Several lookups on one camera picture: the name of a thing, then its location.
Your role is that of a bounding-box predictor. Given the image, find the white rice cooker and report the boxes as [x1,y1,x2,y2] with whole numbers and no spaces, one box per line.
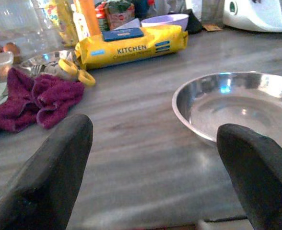
[222,0,282,33]

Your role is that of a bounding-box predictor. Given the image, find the orange bottle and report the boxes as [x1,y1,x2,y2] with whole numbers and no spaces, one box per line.
[72,0,102,42]

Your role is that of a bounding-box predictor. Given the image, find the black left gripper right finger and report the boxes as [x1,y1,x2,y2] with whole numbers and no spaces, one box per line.
[216,123,282,230]

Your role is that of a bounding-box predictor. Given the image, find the black pouch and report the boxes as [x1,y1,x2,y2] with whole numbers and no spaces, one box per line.
[183,9,204,35]

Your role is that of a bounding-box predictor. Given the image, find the yellow kitchen wipes pack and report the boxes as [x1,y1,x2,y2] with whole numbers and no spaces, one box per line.
[74,23,189,70]

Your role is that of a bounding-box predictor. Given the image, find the metal fork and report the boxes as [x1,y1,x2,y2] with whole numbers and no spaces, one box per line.
[30,64,47,78]

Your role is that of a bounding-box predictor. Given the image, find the yellow snack packet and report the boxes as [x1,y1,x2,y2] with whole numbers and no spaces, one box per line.
[44,0,80,47]

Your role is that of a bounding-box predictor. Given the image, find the maroon terry cloth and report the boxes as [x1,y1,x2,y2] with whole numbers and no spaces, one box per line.
[0,67,85,133]

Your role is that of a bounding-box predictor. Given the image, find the lilac plastic bowl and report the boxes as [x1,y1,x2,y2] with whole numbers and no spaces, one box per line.
[140,13,189,31]

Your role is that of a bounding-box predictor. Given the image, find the clear plastic container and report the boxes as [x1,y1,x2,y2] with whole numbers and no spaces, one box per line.
[0,51,14,82]

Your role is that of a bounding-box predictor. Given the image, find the red green food packet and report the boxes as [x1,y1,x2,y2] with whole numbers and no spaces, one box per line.
[94,0,136,31]

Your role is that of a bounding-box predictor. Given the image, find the yellow handled scissors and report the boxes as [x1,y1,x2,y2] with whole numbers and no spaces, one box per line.
[44,58,96,87]

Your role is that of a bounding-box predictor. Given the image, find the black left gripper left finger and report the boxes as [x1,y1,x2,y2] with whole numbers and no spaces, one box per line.
[0,114,94,230]

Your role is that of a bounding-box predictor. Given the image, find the clear glass jar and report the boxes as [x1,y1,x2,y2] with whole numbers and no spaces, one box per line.
[0,0,61,57]

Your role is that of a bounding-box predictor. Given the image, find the shiny steel bowl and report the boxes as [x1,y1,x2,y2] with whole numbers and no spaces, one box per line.
[171,71,282,151]
[20,49,77,75]

